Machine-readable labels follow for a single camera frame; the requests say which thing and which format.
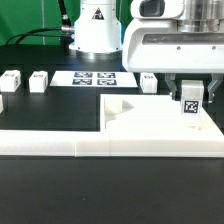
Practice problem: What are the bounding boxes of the white sheet with tags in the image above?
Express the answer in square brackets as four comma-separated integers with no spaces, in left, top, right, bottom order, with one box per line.
[50,71,137,88]

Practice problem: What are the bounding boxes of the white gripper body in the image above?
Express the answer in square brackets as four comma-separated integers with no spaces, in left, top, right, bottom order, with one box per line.
[122,19,224,73]

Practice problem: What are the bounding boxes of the white square table top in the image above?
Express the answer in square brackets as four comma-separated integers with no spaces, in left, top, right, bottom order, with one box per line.
[100,94,222,135]

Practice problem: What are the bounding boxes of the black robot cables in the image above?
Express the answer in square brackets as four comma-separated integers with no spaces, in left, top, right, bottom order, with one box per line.
[4,0,76,46]

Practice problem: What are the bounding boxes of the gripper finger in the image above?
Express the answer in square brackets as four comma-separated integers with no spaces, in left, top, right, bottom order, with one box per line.
[205,73,224,102]
[165,73,181,100]

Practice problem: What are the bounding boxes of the white L-shaped obstacle fence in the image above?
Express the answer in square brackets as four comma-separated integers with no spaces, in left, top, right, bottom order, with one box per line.
[0,97,224,158]

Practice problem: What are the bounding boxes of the white part at left edge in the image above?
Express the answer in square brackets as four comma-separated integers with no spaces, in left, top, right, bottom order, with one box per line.
[0,94,4,114]

